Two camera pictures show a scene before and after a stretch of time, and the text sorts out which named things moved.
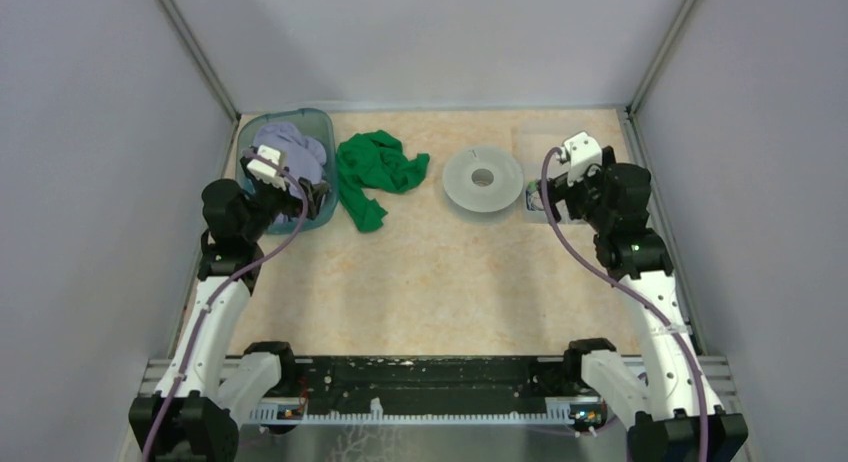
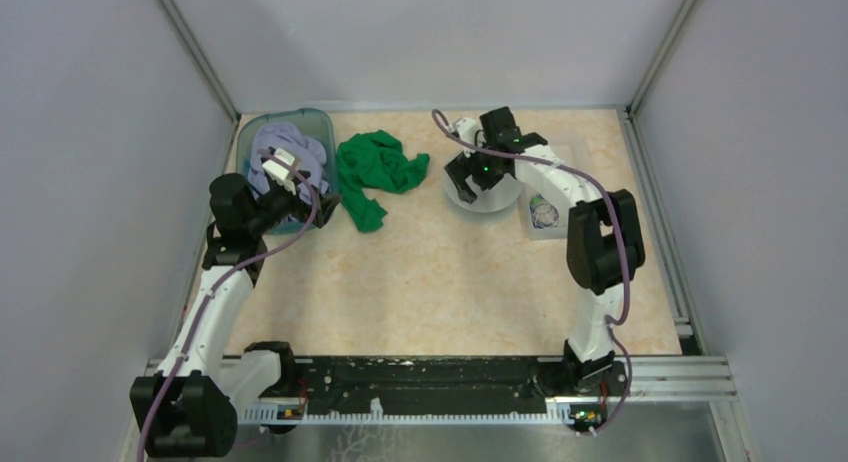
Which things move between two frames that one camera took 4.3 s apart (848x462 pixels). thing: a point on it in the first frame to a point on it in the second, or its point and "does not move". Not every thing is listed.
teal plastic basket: x=323 y=118 does not move
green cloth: x=374 y=160 does not move
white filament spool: x=483 y=179 does not move
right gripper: x=559 y=189 to x=460 y=167
